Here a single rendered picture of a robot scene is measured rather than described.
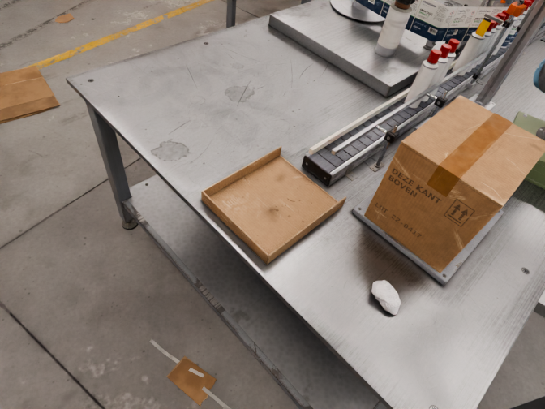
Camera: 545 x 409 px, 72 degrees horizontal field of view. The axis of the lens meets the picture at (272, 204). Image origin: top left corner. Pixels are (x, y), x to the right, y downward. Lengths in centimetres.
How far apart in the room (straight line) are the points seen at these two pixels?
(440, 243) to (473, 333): 22
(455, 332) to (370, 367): 23
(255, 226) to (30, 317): 121
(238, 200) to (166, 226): 76
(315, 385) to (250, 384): 31
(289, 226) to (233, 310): 63
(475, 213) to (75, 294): 161
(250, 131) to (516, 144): 74
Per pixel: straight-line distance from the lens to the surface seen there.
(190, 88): 143
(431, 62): 140
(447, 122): 101
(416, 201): 94
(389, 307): 94
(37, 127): 274
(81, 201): 222
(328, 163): 113
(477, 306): 108
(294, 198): 107
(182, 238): 171
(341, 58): 166
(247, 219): 100
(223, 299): 156
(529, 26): 166
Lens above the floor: 163
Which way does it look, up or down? 50 degrees down
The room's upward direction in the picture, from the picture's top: 11 degrees clockwise
